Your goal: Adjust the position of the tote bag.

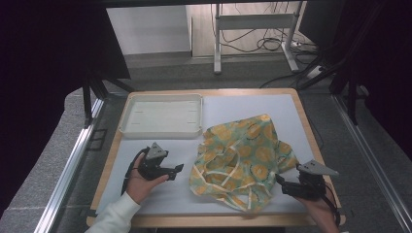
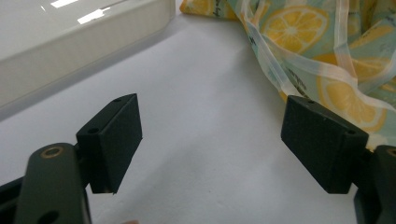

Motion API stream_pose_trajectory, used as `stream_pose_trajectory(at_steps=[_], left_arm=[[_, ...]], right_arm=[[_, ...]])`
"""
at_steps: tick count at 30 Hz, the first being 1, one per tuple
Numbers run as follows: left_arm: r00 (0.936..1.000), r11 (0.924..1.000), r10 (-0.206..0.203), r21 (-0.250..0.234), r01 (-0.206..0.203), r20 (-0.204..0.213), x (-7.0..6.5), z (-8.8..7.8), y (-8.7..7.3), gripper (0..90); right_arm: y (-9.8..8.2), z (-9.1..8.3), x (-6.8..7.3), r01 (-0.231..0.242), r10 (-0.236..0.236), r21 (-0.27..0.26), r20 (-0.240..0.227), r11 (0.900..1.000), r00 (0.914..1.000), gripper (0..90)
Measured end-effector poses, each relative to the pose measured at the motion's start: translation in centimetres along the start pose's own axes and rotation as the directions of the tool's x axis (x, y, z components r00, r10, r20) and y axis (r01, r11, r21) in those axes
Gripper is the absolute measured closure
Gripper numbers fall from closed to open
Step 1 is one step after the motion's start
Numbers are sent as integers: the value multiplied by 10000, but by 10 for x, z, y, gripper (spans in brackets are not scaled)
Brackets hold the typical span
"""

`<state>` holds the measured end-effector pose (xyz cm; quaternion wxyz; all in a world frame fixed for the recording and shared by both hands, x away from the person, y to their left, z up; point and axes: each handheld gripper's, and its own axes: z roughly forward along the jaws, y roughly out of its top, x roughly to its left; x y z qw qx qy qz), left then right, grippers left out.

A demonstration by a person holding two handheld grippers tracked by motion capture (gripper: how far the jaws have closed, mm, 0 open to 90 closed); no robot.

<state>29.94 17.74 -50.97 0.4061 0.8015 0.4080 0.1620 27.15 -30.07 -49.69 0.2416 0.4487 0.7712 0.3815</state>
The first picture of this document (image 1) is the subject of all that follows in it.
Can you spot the wooden framed work board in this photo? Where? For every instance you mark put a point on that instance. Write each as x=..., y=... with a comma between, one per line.
x=252, y=103

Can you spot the white panel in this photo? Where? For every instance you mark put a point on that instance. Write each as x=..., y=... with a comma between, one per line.
x=149, y=29

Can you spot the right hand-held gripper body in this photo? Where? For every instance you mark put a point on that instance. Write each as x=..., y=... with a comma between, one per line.
x=307, y=187

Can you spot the white power strip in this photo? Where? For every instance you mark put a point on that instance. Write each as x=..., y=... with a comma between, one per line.
x=315, y=72

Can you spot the white metal desk frame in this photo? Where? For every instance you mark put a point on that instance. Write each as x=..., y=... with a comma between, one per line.
x=252, y=22

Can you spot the green orange patterned cloth bag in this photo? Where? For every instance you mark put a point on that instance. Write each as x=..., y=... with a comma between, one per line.
x=239, y=161

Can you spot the black curtain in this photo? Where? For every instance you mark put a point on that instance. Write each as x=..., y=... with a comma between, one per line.
x=382, y=64
x=42, y=81

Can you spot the aluminium rail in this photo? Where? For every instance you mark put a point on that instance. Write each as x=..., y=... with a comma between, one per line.
x=372, y=161
x=69, y=161

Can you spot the black metal stand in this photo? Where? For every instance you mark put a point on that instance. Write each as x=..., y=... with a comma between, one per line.
x=87, y=97
x=351, y=97

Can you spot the white plastic tray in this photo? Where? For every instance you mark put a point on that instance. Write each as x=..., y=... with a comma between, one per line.
x=162, y=116

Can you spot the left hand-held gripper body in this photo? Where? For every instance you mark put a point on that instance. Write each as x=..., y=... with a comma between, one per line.
x=152, y=166

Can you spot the black bracket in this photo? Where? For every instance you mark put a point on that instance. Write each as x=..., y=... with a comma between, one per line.
x=96, y=139

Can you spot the person's right hand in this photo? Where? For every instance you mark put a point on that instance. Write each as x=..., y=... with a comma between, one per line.
x=322, y=213

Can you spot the person's left hand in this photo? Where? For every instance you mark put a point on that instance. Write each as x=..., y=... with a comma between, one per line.
x=139, y=186

